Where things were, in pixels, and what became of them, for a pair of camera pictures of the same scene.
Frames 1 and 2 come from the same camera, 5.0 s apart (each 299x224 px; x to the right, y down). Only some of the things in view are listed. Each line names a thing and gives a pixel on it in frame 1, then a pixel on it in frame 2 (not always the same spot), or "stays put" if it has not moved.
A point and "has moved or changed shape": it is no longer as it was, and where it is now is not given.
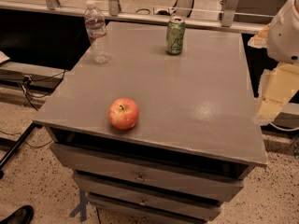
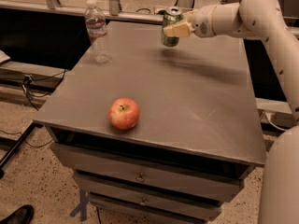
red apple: (123, 113) stays put
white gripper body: (285, 36) -> (202, 21)
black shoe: (23, 215) stays put
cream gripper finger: (268, 109) -> (181, 29)
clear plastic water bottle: (95, 28) stays put
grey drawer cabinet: (196, 138) stays put
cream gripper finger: (261, 39) -> (190, 14)
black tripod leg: (17, 145) stays put
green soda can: (175, 35) has moved or changed shape
